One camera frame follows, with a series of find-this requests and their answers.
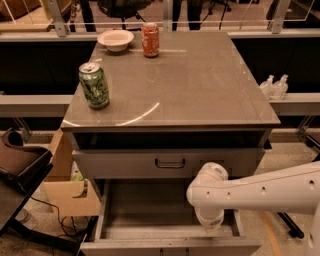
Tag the grey drawer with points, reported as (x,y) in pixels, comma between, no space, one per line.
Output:
(164,163)
(152,217)

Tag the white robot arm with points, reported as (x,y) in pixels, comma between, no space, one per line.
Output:
(291,190)

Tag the grey drawer cabinet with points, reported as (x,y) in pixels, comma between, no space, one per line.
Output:
(196,94)

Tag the grey top drawer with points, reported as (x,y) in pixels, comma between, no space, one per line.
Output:
(164,163)

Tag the green soda can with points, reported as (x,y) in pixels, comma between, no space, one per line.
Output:
(94,85)

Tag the white bowl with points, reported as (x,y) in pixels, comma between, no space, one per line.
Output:
(115,40)

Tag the orange soda can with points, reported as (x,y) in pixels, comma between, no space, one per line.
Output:
(150,39)

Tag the clear bottle left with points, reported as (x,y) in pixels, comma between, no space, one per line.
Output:
(267,87)

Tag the clear bottle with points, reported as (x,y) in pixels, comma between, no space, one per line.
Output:
(280,88)
(267,87)

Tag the cardboard box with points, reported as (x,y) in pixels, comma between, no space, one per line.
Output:
(65,187)

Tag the black office chair background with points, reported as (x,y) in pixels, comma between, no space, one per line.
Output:
(123,9)

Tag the clear bottle right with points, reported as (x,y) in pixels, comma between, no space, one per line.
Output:
(280,88)

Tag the black chair left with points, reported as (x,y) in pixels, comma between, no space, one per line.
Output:
(22,170)

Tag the black metal stand leg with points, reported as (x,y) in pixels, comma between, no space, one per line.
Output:
(294,230)

